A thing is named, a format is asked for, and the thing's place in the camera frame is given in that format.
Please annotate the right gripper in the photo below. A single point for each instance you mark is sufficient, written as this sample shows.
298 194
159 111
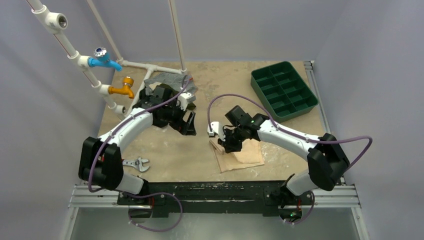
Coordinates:
230 140

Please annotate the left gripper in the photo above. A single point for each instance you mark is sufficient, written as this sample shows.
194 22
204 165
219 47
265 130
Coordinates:
181 126

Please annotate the dark green underwear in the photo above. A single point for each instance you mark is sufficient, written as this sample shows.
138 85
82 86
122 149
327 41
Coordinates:
191 106

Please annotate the beige underwear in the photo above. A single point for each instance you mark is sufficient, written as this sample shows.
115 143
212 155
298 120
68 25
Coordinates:
249 156

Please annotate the striped grey underwear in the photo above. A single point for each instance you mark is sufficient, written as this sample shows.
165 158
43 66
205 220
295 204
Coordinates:
174 80

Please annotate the green compartment tray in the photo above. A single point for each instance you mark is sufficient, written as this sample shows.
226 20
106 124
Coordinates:
282 91

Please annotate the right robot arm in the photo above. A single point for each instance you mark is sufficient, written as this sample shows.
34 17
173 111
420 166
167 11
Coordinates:
326 161

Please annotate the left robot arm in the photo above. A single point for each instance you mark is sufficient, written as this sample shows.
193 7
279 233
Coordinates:
101 161

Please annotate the orange tap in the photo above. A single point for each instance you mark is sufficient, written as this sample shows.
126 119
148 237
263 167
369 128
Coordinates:
125 90

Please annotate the blue tap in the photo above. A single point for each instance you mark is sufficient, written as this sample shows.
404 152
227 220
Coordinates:
101 58

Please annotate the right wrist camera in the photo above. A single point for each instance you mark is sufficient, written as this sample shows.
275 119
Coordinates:
215 129

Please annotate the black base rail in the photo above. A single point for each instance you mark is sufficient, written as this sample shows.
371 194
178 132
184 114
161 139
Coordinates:
270 198

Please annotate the adjustable wrench red handle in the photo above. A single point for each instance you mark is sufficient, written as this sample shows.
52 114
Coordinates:
139 164

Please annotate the white PVC pipe frame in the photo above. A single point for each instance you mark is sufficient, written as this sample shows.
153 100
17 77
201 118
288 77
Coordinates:
55 23

